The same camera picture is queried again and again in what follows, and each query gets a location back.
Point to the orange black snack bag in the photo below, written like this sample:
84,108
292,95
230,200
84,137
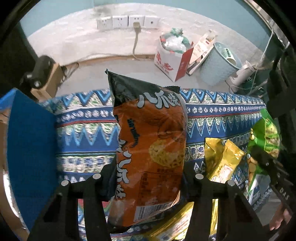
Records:
150,139

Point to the person's right hand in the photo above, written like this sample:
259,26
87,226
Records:
281,217

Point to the green snack packet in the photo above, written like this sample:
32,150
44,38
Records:
266,132

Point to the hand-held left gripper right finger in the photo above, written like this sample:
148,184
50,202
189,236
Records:
203,197

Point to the crumpled plastic bags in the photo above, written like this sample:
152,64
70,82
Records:
175,41

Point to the blue cardboard box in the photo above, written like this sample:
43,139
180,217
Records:
32,150

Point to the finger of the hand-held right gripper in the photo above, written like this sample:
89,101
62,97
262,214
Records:
263,160

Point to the black jacket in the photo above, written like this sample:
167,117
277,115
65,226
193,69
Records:
281,92

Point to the flat white red carton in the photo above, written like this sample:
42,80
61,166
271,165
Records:
202,49

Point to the white green carton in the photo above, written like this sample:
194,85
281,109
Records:
230,56

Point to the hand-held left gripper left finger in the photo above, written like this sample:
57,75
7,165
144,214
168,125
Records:
92,197

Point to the red white paper bag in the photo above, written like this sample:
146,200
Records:
171,66

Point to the white electric kettle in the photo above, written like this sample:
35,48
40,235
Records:
240,75

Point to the grey blue waste bin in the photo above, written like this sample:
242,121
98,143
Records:
215,71

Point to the white wall socket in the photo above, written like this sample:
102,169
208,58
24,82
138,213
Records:
104,23
152,22
119,22
133,19

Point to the patterned blue tablecloth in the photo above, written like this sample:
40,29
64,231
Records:
87,129

